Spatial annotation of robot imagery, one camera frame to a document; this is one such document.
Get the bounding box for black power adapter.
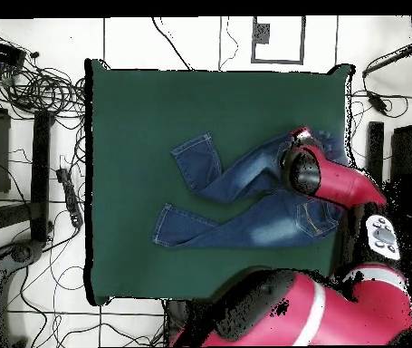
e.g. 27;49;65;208
366;90;388;114

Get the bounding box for dark green table cloth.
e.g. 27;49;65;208
83;58;355;305

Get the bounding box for black stand bar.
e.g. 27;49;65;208
366;121;385;182
30;109;53;243

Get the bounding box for grey office chair base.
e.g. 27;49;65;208
0;238;45;347

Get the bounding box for black electronics box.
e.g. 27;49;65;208
0;37;27;68

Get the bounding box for black power strip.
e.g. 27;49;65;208
55;167;84;228

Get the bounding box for grey square floor frame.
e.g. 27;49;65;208
251;15;307;65

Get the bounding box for tangled black cable bundle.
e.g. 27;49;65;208
0;53;87;121

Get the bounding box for black rod with cable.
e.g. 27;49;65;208
361;41;412;79

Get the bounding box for long black cable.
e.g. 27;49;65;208
150;16;194;72

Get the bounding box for blue denim jeans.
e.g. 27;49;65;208
150;128;350;251

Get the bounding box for dark grey square plate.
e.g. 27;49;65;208
252;22;271;45

